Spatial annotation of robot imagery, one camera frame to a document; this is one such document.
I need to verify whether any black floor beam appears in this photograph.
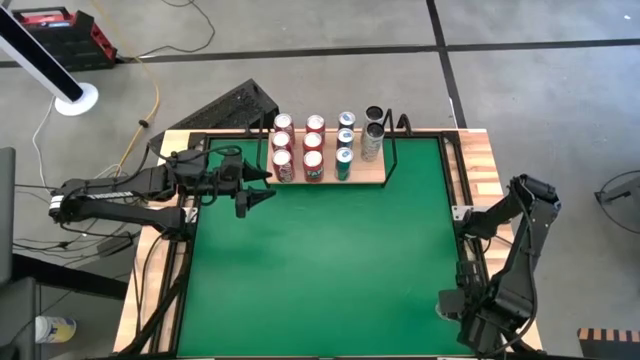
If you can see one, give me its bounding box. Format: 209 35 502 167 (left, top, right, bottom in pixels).
12 252 129 301

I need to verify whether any black aluminium table frame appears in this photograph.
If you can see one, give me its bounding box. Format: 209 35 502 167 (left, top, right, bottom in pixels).
119 128 544 360

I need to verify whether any white yellow canister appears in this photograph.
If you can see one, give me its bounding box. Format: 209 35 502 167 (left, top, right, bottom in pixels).
34 315 78 344

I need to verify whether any white black tower stand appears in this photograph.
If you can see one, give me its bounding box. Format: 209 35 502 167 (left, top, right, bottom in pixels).
0 4 100 117

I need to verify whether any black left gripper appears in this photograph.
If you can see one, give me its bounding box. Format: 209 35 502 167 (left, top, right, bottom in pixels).
171 147 278 219

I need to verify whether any grey cabinet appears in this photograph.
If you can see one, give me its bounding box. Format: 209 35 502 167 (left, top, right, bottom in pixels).
0 146 17 287

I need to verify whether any black floor cable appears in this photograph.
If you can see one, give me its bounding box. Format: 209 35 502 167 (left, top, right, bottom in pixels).
115 0 217 64

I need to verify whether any orange black striped box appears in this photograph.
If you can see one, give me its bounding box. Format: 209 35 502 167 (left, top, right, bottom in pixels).
577 327 640 360

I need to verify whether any black power adapter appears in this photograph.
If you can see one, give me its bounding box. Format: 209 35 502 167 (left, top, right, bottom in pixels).
97 232 134 259

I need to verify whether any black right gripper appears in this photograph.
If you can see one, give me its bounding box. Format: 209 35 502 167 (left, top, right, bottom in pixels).
438 277 535 355

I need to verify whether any white cable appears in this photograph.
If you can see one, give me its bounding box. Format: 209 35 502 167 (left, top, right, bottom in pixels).
32 97 121 201

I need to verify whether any red black toolbox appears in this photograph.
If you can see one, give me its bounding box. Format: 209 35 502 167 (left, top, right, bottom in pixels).
10 5 119 72

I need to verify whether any wooden shelf with wire frame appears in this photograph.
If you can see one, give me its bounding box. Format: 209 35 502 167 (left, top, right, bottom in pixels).
254 108 414 190

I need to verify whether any red Coca-Cola can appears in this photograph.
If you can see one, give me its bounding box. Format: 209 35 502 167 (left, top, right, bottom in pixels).
271 148 296 184
270 130 295 154
272 112 296 135

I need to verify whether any yellow cable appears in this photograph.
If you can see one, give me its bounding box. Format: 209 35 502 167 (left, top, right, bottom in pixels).
92 0 162 180

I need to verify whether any red Fanta can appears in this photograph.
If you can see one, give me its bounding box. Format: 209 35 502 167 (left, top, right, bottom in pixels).
302 149 326 184
304 114 327 135
301 131 325 154

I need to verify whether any green white can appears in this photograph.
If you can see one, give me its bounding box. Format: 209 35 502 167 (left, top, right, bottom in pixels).
335 127 356 150

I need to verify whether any green table mat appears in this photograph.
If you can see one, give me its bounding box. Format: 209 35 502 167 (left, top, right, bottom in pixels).
175 137 477 358

